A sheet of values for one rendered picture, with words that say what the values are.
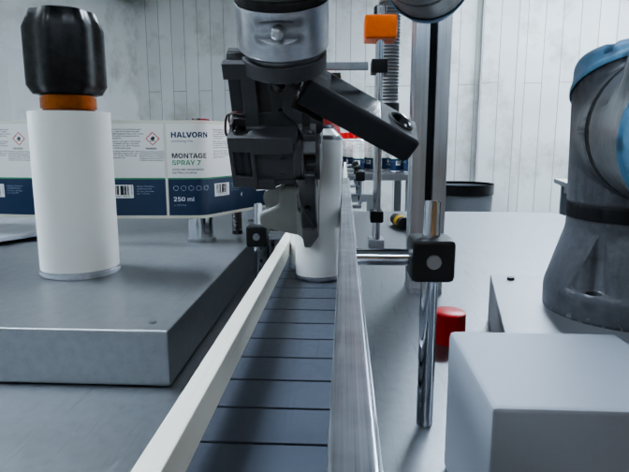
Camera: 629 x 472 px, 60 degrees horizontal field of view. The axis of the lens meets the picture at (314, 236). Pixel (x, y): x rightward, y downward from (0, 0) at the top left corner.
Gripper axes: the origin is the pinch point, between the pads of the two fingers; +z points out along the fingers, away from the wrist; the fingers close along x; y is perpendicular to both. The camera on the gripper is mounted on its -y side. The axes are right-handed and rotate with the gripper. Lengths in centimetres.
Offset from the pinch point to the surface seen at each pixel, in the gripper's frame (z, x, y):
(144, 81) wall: 197, -481, 203
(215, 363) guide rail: -13.1, 26.8, 3.8
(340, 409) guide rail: -24.1, 36.5, -3.1
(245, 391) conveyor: -8.1, 25.1, 2.9
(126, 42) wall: 158, -487, 214
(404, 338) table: 8.0, 7.1, -9.7
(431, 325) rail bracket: -7.9, 19.2, -9.3
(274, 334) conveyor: -2.9, 16.1, 2.4
